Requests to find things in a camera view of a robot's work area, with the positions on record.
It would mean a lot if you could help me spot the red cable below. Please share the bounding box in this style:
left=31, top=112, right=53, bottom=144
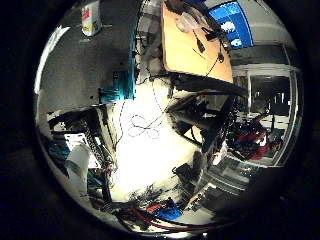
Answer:
left=129, top=205, right=234, bottom=233

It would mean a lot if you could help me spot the blue display screen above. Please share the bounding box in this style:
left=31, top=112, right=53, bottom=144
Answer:
left=208, top=1, right=255, bottom=50

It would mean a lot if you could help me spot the blue box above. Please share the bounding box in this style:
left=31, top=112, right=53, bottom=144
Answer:
left=156, top=204, right=184, bottom=221

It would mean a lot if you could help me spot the black office chair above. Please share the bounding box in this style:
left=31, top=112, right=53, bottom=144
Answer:
left=166, top=73, right=248, bottom=149

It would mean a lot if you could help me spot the person in red top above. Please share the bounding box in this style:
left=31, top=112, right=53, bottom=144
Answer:
left=229, top=113, right=284, bottom=162

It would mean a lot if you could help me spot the thin black floor cable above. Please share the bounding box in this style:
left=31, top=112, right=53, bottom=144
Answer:
left=127, top=113, right=165, bottom=140

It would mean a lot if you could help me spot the wooden table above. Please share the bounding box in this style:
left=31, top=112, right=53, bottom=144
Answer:
left=160, top=1, right=234, bottom=84

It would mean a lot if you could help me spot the teal bracket on cabinet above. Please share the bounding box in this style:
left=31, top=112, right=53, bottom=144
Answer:
left=98, top=68, right=138, bottom=104

